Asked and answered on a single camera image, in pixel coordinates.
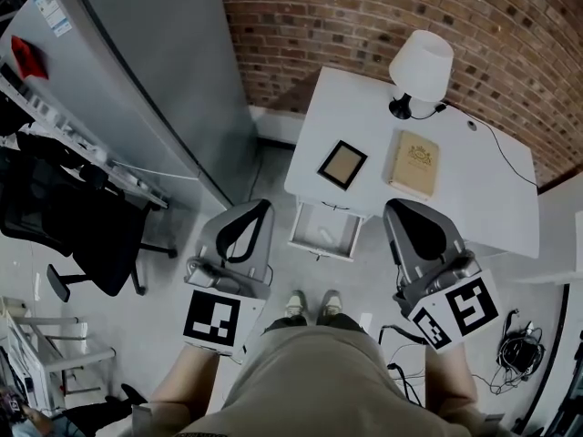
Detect black lamp cable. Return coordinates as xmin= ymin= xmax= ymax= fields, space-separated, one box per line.
xmin=408 ymin=99 xmax=539 ymax=188

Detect bundle of black cables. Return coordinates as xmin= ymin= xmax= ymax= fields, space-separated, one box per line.
xmin=472 ymin=309 xmax=547 ymax=396

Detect person's dark trousers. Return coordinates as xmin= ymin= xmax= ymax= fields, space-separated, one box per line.
xmin=262 ymin=312 xmax=368 ymax=336

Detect red paper sticker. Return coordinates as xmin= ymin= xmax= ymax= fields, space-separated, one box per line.
xmin=10 ymin=35 xmax=50 ymax=81

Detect person's left shoe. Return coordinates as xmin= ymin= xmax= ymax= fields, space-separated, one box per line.
xmin=283 ymin=289 xmax=309 ymax=326

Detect person's left forearm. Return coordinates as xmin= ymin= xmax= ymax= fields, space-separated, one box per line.
xmin=148 ymin=342 xmax=220 ymax=421

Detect black picture frame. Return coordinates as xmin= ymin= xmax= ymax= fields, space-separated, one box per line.
xmin=316 ymin=139 xmax=369 ymax=192

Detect person's shoe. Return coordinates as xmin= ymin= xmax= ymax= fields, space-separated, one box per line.
xmin=283 ymin=289 xmax=309 ymax=326
xmin=317 ymin=289 xmax=343 ymax=323

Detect black floor cable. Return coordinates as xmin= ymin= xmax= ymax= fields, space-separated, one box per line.
xmin=377 ymin=323 xmax=428 ymax=407

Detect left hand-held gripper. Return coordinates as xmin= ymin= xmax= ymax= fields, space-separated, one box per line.
xmin=181 ymin=198 xmax=277 ymax=364

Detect white desk drawer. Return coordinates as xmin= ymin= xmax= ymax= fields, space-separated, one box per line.
xmin=287 ymin=199 xmax=366 ymax=264

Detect white metal stool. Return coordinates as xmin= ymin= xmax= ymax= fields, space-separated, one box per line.
xmin=0 ymin=295 xmax=118 ymax=414

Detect person's right shoe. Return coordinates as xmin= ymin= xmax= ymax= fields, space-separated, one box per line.
xmin=317 ymin=289 xmax=343 ymax=323

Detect black office chair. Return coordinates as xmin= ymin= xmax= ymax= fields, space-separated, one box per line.
xmin=0 ymin=130 xmax=179 ymax=303

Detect grey refrigerator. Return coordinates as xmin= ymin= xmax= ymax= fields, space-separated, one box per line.
xmin=0 ymin=0 xmax=257 ymax=211

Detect blue white label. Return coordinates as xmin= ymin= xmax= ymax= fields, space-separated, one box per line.
xmin=30 ymin=0 xmax=75 ymax=39

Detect person's right forearm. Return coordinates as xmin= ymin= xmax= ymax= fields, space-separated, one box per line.
xmin=423 ymin=338 xmax=480 ymax=414

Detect white shade table lamp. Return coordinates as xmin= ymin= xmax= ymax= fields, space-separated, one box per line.
xmin=387 ymin=29 xmax=455 ymax=121

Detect thin black wall cable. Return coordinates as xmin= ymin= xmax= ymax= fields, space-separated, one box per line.
xmin=245 ymin=146 xmax=266 ymax=202

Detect beige hardcover book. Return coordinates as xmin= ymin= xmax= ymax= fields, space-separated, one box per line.
xmin=387 ymin=128 xmax=441 ymax=201

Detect white desk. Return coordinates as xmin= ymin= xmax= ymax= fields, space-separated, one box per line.
xmin=283 ymin=66 xmax=541 ymax=260

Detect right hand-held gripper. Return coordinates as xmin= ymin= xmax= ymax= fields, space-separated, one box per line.
xmin=382 ymin=198 xmax=502 ymax=352

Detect person's beige shirt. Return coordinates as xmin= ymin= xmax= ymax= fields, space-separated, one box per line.
xmin=131 ymin=324 xmax=505 ymax=437

